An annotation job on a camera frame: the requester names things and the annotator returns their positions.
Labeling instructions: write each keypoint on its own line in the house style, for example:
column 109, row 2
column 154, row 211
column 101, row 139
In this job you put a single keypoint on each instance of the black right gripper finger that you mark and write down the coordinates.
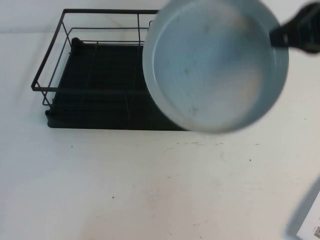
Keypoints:
column 307, row 51
column 278, row 36

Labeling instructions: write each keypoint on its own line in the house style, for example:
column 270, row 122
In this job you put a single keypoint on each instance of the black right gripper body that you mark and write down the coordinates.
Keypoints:
column 303, row 27

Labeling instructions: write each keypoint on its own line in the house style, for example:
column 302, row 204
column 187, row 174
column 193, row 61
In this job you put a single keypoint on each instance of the pale blue round plate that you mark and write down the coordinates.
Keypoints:
column 212, row 70

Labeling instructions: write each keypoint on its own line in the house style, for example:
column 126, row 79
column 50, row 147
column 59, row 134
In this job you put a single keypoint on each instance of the white box with QR code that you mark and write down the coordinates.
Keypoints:
column 312, row 225

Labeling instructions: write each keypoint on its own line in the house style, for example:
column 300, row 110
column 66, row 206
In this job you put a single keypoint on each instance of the black plastic drip tray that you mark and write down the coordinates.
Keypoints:
column 100, row 105

